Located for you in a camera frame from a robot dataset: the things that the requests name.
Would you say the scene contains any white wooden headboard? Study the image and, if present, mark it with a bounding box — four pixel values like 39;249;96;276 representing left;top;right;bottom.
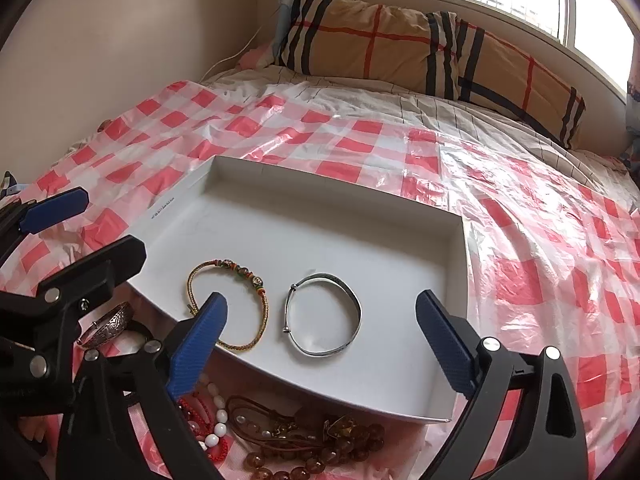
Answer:
0;0;281;161

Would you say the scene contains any dark amber bead bracelet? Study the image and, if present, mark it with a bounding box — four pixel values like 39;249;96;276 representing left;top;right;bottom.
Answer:
244;422;386;480

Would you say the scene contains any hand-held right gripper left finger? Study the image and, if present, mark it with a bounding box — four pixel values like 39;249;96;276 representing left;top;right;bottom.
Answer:
55;291;229;480

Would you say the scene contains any white cable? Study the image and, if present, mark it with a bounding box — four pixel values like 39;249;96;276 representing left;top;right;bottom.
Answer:
200;5;281;82

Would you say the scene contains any white shallow cardboard box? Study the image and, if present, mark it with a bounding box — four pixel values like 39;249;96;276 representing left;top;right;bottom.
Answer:
121;155;470;425

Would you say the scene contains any carved silver bangle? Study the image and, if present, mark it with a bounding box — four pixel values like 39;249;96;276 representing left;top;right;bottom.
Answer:
75;301;151;351

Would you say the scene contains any red white checkered plastic sheet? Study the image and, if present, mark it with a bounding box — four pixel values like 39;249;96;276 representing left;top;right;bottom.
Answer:
0;80;640;480

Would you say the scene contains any gold braided beaded bracelet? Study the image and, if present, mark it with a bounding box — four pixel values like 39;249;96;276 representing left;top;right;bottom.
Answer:
186;258;270;351

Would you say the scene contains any brown cord bracelet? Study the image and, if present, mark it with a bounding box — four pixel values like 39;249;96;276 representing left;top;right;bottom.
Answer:
225;396;341;448

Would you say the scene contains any white oval bead bracelet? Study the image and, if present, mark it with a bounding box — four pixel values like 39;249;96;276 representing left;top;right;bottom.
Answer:
192;382;233;451

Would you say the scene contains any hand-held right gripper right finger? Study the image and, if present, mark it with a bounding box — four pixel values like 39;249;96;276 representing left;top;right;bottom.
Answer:
416;288;589;480

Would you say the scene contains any pink cloth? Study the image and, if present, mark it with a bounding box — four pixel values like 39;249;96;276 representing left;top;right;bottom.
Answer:
240;45;278;71

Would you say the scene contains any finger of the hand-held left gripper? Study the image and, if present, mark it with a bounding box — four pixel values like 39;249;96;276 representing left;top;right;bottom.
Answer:
0;187;90;267
0;236;147;387

